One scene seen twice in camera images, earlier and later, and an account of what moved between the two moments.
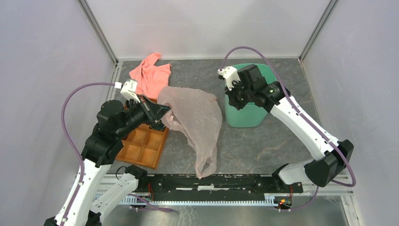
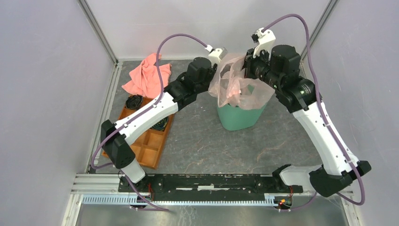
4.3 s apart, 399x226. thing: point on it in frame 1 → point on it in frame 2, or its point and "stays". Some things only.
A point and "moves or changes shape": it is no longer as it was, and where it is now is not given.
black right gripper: (232, 100) → (250, 61)
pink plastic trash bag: (197, 114) moves or changes shape
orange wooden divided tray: (144, 146) stays
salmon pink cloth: (151, 77) stays
